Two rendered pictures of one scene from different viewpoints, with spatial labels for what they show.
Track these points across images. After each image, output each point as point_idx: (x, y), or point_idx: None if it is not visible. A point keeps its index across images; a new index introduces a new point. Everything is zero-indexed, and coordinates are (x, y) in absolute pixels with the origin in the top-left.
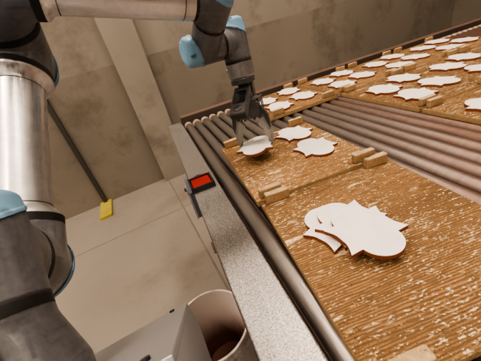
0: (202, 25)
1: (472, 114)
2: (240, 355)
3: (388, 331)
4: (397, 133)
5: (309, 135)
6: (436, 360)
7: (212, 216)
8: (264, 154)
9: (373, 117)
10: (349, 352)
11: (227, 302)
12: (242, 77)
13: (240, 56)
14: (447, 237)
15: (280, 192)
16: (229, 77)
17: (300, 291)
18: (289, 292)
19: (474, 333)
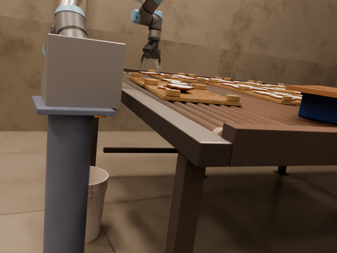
0: (145, 7)
1: (255, 93)
2: (96, 194)
3: None
4: (220, 92)
5: (178, 81)
6: (180, 91)
7: None
8: None
9: (215, 89)
10: (159, 96)
11: (93, 178)
12: (154, 36)
13: (156, 27)
14: (206, 95)
15: (154, 80)
16: (148, 35)
17: (150, 94)
18: None
19: (194, 98)
